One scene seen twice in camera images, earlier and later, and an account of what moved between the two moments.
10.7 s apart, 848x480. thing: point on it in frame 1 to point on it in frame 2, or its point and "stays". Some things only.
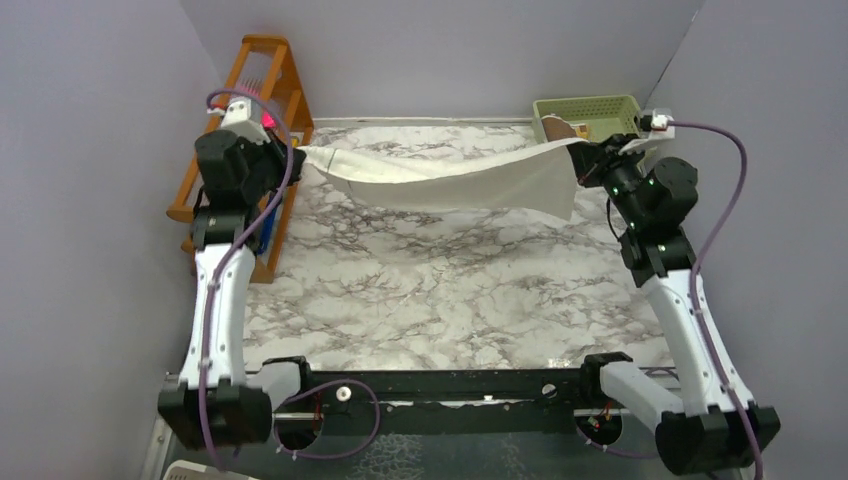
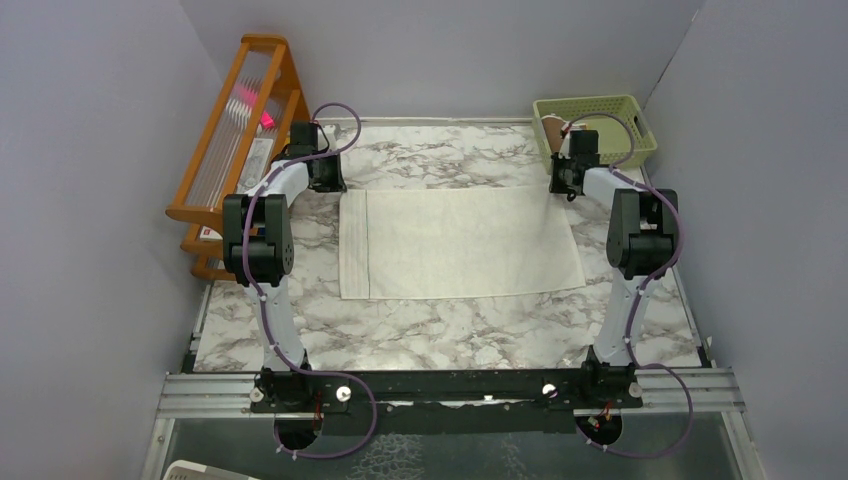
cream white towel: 538,178 to 420,242
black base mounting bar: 446,402 stays
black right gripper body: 614,167 to 559,175
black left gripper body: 269,164 to 328,175
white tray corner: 197,470 stays
